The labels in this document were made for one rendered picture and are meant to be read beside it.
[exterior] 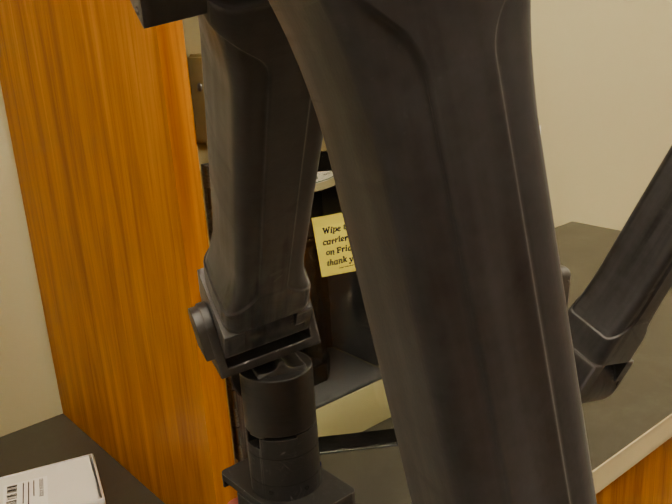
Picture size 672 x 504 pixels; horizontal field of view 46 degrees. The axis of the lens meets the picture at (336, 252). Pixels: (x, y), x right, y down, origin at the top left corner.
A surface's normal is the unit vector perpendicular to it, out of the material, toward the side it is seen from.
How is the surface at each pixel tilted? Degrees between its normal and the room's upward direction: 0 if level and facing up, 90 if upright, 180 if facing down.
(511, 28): 87
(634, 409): 0
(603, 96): 90
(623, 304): 72
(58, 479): 0
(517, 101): 87
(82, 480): 0
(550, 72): 90
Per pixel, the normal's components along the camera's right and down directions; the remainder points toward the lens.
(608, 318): -0.66, -0.13
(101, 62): -0.76, 0.24
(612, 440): -0.07, -0.95
